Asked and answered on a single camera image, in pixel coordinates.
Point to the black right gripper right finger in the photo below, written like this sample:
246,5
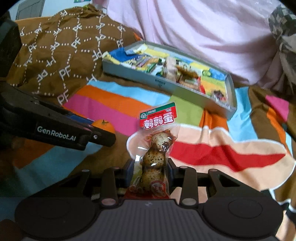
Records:
188,179

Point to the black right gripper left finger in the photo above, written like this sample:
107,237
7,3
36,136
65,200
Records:
103,189

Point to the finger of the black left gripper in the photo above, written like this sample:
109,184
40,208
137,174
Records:
96,135
80,119

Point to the red quail egg snack pack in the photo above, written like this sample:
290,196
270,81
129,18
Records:
150,147

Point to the yellow blue calcium snack pack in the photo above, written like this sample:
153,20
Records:
144,63

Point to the white rice cracker bar pack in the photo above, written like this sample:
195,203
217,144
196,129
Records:
170,69

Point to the small orange mandarin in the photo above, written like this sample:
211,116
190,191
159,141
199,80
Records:
104,125

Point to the brown PF patterned pillow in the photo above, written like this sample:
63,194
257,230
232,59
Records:
61,53

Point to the colourful cartoon bed sheet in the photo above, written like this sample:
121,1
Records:
256,146

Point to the grey tray with colourful liner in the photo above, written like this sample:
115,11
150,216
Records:
212,76

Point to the red snack pack in tray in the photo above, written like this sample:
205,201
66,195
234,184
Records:
189,79

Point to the pink blanket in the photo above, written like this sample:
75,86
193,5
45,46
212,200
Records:
233,35

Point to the grey camouflage fabric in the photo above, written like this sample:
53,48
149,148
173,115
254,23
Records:
282,25

